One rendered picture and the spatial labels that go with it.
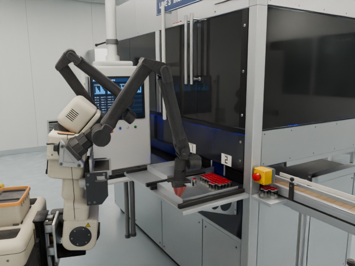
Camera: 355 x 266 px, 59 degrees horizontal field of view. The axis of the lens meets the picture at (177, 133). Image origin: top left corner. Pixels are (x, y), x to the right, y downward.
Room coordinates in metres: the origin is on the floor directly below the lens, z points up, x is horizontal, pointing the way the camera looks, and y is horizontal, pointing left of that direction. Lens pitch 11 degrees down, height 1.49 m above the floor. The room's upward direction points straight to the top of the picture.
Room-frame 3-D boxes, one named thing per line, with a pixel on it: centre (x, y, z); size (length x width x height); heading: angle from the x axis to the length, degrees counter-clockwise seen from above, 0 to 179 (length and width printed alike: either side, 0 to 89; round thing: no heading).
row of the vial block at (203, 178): (1.62, -0.18, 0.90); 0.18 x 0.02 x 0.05; 31
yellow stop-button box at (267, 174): (1.48, -0.42, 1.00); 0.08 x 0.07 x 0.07; 121
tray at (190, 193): (1.58, -0.10, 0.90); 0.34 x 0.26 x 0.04; 121
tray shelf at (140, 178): (1.74, -0.04, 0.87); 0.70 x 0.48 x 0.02; 31
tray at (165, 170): (1.92, -0.02, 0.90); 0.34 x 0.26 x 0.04; 121
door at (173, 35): (2.14, 0.00, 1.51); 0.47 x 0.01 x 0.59; 31
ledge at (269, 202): (1.49, -0.47, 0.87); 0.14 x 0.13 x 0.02; 121
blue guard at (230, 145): (2.40, 0.16, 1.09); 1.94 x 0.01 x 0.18; 31
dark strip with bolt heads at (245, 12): (1.59, -0.33, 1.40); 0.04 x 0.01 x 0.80; 31
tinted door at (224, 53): (1.76, -0.24, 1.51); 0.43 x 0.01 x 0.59; 31
